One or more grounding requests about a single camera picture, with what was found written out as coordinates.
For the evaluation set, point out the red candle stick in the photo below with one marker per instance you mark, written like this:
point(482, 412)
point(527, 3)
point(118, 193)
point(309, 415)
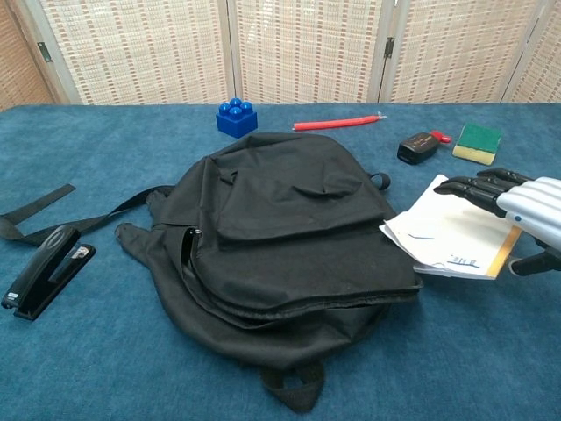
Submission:
point(333, 123)

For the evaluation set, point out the metal screen hinge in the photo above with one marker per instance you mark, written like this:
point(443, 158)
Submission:
point(389, 47)
point(44, 50)

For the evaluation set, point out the blue toy building block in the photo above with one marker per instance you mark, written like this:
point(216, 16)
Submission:
point(236, 125)

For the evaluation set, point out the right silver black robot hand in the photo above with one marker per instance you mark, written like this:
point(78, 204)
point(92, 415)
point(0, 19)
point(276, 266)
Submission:
point(534, 201)

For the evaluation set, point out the woven folding screen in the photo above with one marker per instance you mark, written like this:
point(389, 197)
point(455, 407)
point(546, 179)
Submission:
point(307, 44)

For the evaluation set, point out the black stapler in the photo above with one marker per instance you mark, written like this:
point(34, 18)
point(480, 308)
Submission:
point(44, 263)

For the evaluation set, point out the black bottle with red cap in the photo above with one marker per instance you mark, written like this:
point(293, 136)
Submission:
point(416, 149)

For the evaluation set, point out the green and yellow sponge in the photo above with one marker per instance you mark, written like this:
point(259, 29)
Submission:
point(477, 138)

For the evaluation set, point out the black fabric backpack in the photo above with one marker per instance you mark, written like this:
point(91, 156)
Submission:
point(285, 219)

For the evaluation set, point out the blue table cover cloth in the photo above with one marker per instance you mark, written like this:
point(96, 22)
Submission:
point(87, 153)

